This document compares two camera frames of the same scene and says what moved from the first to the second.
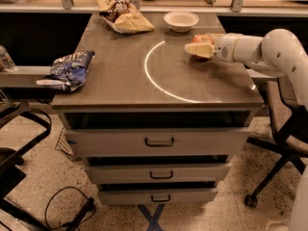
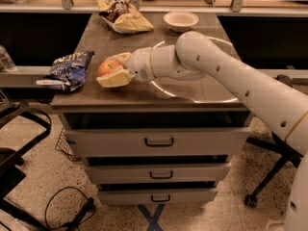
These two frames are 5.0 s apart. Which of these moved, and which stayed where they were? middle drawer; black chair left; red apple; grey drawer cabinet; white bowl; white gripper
Moved: red apple; white gripper
Stayed: white bowl; middle drawer; black chair left; grey drawer cabinet
